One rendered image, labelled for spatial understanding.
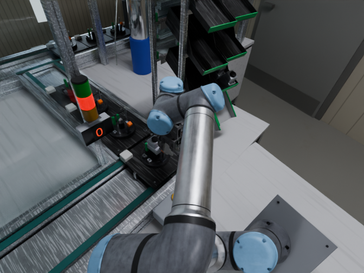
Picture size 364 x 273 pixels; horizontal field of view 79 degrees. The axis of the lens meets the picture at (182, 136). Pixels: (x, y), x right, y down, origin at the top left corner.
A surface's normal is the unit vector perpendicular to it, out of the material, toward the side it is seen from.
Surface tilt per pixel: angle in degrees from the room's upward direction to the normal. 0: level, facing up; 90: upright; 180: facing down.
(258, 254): 39
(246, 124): 0
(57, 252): 0
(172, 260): 21
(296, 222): 45
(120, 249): 35
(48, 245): 0
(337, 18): 90
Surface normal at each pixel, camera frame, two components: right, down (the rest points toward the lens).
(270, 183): 0.05, -0.69
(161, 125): -0.21, 0.70
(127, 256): -0.49, -0.69
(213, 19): 0.30, -0.38
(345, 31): -0.79, 0.41
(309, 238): -0.53, -0.21
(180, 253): -0.01, -0.44
